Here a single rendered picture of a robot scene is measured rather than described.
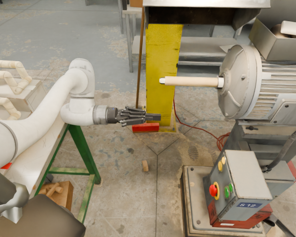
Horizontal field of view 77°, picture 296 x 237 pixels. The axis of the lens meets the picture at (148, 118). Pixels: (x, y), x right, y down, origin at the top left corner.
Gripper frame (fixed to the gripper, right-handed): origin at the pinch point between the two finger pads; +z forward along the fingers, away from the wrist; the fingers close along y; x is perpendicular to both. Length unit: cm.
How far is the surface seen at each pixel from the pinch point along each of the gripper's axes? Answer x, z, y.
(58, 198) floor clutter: -90, -73, -7
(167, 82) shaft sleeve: 21.3, 4.8, 7.4
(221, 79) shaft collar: 22.8, 22.9, 7.1
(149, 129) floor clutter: -85, -5, -88
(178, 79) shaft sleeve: 22.2, 8.6, 6.8
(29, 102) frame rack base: 4, -57, -3
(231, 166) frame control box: 4.5, 25.1, 29.3
